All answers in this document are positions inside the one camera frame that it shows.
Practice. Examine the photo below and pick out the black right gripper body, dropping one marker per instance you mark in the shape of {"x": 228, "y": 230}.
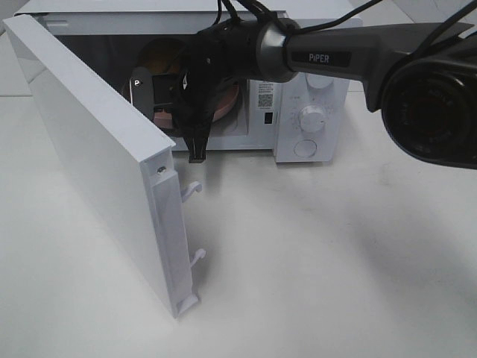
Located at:
{"x": 213, "y": 60}

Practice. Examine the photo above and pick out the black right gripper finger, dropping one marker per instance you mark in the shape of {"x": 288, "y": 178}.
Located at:
{"x": 142, "y": 92}
{"x": 196, "y": 139}

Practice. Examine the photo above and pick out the burger with sesame bun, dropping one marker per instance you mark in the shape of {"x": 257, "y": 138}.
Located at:
{"x": 162, "y": 55}

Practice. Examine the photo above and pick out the pink round plate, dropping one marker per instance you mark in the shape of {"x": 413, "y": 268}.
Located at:
{"x": 223, "y": 100}

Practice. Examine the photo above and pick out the white microwave door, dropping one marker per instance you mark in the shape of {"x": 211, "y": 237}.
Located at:
{"x": 121, "y": 163}

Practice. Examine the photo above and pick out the round white door button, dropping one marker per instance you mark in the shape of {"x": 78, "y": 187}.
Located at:
{"x": 305, "y": 148}

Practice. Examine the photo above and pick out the white timer knob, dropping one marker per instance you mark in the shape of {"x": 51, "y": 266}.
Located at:
{"x": 312, "y": 119}

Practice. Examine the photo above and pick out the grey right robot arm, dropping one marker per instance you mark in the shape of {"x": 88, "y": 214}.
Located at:
{"x": 421, "y": 77}

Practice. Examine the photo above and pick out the white warning label sticker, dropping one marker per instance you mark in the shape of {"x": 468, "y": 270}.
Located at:
{"x": 265, "y": 94}

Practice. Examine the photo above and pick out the upper white power knob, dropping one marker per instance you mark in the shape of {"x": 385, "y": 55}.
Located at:
{"x": 318, "y": 82}

